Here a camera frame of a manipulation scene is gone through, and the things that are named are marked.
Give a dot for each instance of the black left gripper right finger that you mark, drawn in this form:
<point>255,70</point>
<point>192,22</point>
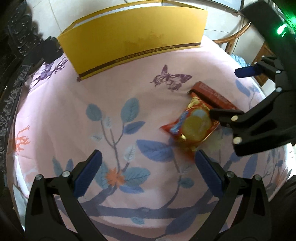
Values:
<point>252,220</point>

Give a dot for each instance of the red brown snack bar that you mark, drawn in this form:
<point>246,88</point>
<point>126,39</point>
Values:
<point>210,96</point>

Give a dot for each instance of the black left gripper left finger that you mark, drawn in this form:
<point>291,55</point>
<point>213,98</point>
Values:
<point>43,220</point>

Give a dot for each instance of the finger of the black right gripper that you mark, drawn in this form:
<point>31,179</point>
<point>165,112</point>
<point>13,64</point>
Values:
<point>268,125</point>
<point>279,71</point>

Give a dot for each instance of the red yellow snack packet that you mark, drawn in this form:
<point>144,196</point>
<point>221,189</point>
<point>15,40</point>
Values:
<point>194,125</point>

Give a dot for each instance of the yellow cardboard box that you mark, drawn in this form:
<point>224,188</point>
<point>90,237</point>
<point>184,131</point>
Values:
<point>126,32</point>

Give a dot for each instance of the dark carved wooden furniture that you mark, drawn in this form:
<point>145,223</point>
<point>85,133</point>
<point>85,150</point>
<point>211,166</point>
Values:
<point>22,50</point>

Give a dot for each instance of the light blue cloth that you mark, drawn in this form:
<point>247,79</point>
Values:
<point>239,60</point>

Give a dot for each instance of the wooden chair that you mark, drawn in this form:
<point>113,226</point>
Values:
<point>230,41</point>

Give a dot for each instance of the pink floral tablecloth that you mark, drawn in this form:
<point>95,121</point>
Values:
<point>146,189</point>

